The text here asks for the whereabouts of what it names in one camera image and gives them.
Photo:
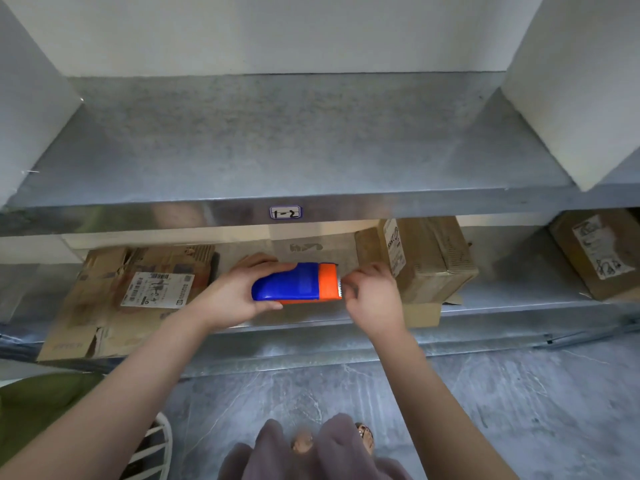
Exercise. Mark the person's left hand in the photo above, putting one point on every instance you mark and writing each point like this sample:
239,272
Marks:
230,297

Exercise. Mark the person's right hand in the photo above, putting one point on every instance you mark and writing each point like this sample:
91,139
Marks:
377,304

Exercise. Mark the person's left thumb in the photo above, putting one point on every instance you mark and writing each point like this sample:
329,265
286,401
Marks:
267,305

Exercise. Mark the person's right thumb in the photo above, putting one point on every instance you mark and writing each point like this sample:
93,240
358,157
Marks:
352,297

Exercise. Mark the blue and orange tape dispenser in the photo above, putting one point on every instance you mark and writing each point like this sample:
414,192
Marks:
295,283

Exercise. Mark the person's right forearm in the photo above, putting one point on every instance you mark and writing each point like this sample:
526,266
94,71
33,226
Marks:
440,409

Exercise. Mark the person's left forearm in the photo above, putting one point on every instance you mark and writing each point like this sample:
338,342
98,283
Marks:
115,394

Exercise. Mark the flat cardboard sheet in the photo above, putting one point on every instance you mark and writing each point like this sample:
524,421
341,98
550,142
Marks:
295,247

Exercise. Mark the tall brown cardboard box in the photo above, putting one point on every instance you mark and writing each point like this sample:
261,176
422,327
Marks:
425,259

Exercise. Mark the white blue-edged shelf label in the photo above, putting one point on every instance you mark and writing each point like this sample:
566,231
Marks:
286,212

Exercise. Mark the person's right sandalled foot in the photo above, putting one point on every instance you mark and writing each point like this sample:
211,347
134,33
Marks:
366,437

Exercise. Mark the person's sandalled foot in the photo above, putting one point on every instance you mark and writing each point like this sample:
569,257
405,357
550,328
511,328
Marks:
366,437
301,442

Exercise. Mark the person's left sandalled foot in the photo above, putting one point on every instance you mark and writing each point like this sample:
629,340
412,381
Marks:
301,442

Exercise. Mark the flattened cardboard box with label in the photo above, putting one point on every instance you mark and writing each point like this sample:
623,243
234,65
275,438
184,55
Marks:
125,294

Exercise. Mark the galvanised metal shelf unit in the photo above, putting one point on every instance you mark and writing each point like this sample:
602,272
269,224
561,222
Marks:
310,144

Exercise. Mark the person's pale pink trousers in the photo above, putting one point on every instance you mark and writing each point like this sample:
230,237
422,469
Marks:
325,459

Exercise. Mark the green fabric bag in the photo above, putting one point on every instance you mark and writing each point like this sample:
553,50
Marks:
45,409

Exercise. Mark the small brown cardboard box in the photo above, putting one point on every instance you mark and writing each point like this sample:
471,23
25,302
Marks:
597,254

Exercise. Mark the white foam block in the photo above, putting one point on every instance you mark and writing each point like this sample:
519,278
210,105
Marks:
580,79

